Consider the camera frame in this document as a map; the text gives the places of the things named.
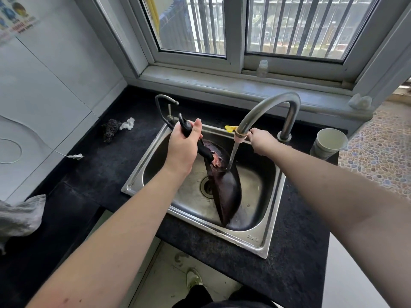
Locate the person's left hand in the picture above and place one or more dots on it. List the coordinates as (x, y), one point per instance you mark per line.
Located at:
(181, 153)

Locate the person's right hand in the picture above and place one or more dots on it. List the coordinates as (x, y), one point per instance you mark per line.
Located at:
(265, 141)

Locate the large steel faucet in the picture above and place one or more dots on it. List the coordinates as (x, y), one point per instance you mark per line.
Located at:
(273, 100)

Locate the black wok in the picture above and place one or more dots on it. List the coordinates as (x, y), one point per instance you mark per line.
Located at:
(229, 192)

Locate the person's right forearm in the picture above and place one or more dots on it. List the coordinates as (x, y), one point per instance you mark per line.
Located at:
(346, 202)

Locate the person's left forearm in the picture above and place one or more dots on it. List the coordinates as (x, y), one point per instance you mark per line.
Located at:
(109, 246)

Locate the person's left white shoe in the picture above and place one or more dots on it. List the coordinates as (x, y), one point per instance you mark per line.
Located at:
(194, 279)

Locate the person's black clothing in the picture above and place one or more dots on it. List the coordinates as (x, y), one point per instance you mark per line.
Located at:
(199, 298)

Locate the yellow faucet clip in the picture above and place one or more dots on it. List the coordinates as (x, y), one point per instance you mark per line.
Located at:
(229, 128)

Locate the stainless steel sink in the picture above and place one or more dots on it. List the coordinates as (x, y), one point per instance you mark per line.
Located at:
(192, 202)

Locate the thin dark gooseneck faucet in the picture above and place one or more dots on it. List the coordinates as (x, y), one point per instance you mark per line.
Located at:
(159, 109)

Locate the crumpled white cloth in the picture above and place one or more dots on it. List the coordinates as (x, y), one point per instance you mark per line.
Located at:
(127, 124)

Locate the white paper cup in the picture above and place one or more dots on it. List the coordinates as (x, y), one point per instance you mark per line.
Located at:
(327, 144)

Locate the small clear bottle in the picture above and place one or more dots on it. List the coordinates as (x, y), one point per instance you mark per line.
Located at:
(262, 69)

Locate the dark steel wool scrubber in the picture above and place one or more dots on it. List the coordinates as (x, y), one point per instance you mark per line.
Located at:
(111, 131)

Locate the row of metal window bars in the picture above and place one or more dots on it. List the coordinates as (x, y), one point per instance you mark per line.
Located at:
(281, 22)

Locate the yellow outdoor pipe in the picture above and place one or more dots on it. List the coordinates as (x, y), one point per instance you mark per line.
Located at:
(153, 12)

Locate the grey towel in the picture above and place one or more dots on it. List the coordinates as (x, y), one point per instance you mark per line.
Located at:
(21, 218)

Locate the white window frame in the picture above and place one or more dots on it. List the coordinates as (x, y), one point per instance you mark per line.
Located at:
(236, 32)

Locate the colourful wall poster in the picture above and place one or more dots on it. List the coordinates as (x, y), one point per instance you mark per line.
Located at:
(16, 19)

